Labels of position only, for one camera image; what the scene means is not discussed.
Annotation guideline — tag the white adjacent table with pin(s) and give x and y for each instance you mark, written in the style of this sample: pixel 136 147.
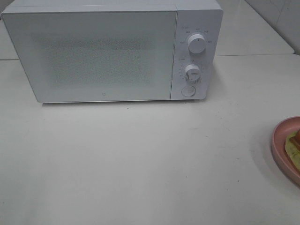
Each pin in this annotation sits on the white adjacent table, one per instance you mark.
pixel 244 32

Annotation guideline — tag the round door release button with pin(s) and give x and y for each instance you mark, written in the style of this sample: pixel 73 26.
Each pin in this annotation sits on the round door release button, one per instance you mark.
pixel 188 91

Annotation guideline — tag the lower white timer knob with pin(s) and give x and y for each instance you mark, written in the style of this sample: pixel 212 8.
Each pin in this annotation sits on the lower white timer knob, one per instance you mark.
pixel 192 72

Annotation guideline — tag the white microwave oven body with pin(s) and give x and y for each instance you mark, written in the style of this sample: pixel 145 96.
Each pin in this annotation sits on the white microwave oven body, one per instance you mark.
pixel 193 16

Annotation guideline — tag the toy sandwich with lettuce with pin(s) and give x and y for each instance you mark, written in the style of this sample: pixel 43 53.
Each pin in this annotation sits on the toy sandwich with lettuce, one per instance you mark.
pixel 292 148

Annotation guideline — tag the upper white power knob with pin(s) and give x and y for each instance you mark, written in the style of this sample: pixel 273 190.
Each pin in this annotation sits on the upper white power knob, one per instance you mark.
pixel 196 43

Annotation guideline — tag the pink round plate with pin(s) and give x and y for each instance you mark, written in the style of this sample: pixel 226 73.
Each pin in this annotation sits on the pink round plate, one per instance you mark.
pixel 279 135

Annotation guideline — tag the white microwave door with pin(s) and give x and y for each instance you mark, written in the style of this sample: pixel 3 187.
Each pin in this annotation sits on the white microwave door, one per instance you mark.
pixel 92 57

